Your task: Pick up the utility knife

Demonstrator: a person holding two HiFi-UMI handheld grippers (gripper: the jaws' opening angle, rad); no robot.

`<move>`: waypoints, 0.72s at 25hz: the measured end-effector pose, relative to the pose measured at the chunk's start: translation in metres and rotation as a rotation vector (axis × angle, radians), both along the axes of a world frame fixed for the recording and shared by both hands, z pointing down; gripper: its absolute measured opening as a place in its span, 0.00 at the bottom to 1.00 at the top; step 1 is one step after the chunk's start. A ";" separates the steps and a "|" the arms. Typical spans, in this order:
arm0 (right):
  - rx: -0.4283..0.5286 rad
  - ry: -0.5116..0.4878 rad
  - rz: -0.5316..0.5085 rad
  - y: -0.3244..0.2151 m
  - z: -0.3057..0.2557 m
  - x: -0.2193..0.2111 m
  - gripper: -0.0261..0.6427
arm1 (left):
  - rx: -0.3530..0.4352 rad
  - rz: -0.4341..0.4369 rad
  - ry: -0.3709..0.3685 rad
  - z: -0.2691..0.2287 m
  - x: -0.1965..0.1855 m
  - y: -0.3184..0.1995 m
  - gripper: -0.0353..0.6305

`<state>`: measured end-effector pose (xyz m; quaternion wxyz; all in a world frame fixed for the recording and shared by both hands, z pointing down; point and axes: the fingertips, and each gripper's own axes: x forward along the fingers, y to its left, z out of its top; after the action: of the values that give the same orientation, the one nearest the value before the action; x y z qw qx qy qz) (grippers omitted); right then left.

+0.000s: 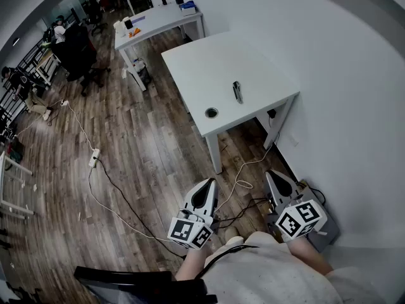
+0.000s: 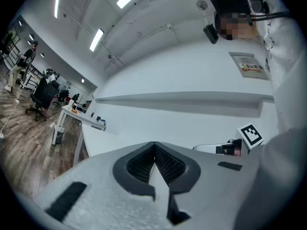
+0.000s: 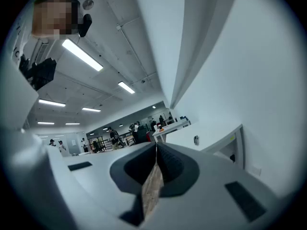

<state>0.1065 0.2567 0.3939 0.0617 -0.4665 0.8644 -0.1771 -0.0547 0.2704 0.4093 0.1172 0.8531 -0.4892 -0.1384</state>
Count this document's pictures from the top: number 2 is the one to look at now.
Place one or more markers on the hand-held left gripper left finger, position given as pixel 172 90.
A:
pixel 100 200

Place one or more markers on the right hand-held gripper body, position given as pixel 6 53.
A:
pixel 250 135

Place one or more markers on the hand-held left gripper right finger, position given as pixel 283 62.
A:
pixel 211 188

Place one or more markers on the person's right forearm white sleeve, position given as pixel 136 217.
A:
pixel 271 181

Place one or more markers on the black trash bin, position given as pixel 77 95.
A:
pixel 60 137

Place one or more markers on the person's white shirt torso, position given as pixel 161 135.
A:
pixel 287 68

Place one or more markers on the small box on table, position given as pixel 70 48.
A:
pixel 101 122

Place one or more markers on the white table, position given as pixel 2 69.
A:
pixel 79 117

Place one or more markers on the person's head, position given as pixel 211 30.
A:
pixel 230 27

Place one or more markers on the black office chair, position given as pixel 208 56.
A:
pixel 40 97

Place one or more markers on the round ceiling smoke detector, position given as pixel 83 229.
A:
pixel 202 5

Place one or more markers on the white metal cart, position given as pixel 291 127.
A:
pixel 28 80

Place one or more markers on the black metal railing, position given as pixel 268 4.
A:
pixel 14 56

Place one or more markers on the black head-worn camera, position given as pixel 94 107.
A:
pixel 211 33

